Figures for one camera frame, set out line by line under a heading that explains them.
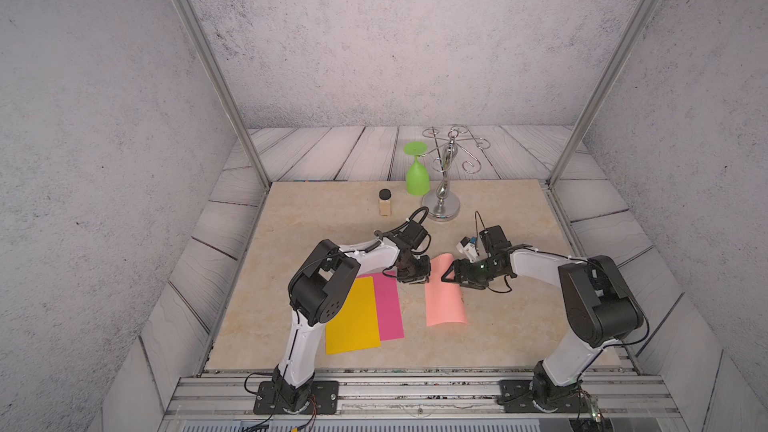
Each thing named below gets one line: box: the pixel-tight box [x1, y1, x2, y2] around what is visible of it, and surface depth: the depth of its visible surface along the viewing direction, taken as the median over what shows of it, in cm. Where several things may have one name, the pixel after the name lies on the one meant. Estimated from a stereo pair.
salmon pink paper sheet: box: [425, 252, 468, 327], surface depth 90 cm
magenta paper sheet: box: [356, 272, 405, 341], surface depth 90 cm
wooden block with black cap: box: [378, 188, 392, 217], surface depth 107 cm
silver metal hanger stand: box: [420, 124, 491, 221], surface depth 107 cm
